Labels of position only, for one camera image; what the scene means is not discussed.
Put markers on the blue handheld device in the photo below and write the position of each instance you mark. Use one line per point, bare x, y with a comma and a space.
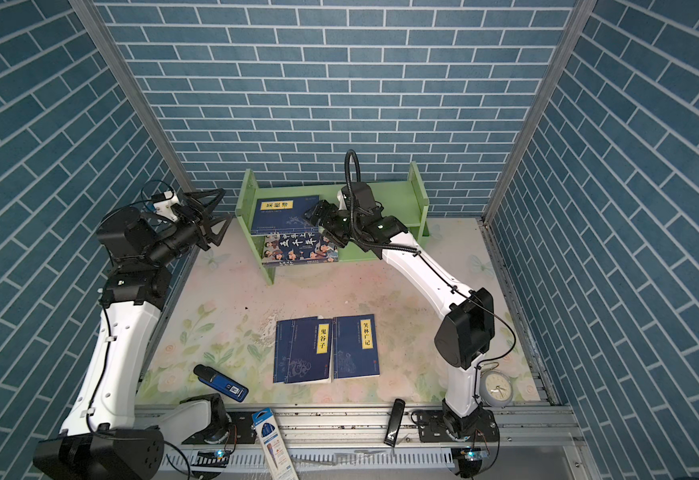
221, 383

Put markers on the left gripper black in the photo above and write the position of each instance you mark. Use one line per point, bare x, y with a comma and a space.
200, 226

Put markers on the blue white packaged box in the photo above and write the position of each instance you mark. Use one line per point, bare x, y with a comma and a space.
275, 453

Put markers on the aluminium rail frame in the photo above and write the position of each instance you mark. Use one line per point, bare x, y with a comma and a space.
537, 441

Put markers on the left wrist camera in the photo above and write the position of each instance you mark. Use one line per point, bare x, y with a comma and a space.
162, 204

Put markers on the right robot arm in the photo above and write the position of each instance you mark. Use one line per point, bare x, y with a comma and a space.
467, 316

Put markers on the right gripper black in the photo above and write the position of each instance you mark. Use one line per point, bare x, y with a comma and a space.
324, 207

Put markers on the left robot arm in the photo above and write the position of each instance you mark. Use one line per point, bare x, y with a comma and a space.
99, 439

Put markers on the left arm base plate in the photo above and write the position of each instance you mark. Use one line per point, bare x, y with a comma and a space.
237, 429

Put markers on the dark blue book yellow label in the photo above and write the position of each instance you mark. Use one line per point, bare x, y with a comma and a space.
308, 357

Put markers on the black remote stick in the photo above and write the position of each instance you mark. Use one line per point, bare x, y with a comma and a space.
395, 420

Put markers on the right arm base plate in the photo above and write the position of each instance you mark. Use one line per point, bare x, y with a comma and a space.
442, 425

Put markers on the colourful illustrated book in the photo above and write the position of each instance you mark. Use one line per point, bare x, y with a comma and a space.
298, 248

